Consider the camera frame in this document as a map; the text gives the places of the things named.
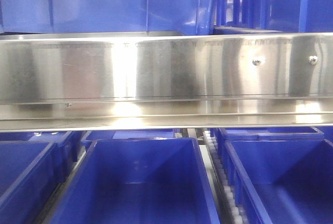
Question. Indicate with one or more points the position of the lower far left blue bin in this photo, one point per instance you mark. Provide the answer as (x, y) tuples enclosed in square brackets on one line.
[(27, 180)]

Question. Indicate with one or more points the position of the lower roller track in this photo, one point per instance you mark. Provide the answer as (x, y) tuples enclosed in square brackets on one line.
[(224, 194)]

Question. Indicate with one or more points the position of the rail screw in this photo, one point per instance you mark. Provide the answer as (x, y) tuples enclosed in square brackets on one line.
[(258, 60), (313, 59)]

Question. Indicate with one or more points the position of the steel shelf front rail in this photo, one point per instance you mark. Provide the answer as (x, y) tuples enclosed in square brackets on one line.
[(145, 80)]

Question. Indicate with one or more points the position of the rear right lower blue bin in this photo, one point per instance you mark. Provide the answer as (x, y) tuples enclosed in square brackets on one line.
[(266, 133)]

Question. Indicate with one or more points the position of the large blue bin left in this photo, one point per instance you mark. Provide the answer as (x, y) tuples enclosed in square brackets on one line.
[(190, 17)]

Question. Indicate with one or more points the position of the lower stacked blue bin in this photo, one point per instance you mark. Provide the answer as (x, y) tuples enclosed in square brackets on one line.
[(279, 15)]

